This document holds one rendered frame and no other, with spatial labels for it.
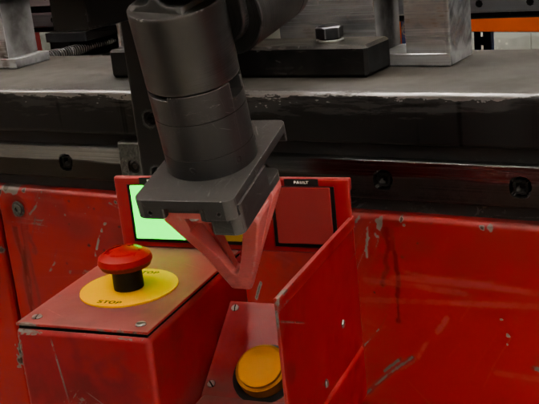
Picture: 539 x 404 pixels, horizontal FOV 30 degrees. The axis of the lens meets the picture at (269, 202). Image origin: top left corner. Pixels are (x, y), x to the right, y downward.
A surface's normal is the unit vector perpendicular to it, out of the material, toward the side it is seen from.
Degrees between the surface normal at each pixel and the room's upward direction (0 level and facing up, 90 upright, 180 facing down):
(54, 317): 0
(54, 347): 90
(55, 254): 90
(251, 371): 35
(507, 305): 90
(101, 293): 0
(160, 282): 0
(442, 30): 90
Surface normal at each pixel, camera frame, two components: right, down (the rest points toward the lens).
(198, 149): -0.11, 0.52
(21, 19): 0.86, 0.06
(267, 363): -0.29, -0.61
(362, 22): -0.50, 0.30
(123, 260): 0.01, -0.65
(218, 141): 0.31, 0.44
